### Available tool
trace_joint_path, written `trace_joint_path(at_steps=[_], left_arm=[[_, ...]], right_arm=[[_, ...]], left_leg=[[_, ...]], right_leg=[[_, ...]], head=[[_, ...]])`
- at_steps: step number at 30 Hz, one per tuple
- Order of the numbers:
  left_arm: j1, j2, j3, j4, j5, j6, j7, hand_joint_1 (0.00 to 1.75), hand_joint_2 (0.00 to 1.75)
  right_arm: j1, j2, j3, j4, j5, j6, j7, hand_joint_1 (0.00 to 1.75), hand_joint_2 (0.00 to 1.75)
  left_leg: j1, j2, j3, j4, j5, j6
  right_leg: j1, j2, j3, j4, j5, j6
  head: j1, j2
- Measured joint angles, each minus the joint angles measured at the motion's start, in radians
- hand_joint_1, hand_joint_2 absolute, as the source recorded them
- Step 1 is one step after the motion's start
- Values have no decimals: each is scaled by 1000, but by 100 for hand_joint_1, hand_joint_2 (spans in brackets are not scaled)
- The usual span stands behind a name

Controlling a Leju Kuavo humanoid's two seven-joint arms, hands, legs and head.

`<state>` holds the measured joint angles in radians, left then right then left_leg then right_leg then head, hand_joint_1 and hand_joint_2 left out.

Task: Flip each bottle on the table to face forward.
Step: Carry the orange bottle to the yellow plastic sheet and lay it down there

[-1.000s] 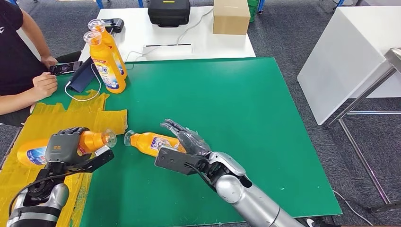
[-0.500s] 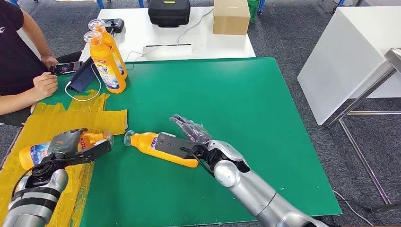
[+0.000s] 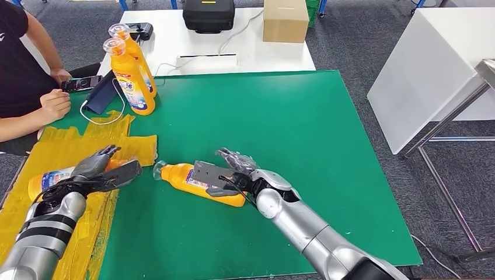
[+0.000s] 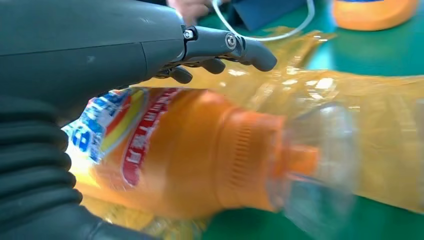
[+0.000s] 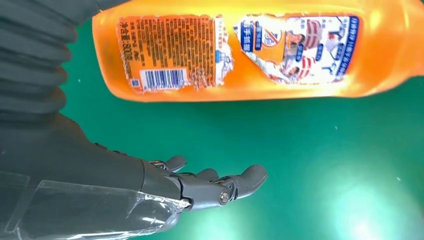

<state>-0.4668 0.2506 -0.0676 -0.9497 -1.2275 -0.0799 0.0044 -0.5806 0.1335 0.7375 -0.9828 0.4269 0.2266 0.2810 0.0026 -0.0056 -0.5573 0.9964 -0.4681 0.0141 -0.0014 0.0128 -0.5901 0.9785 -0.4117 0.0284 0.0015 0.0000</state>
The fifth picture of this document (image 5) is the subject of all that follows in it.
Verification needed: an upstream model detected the green table mat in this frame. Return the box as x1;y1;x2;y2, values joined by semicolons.
59;18;424;240

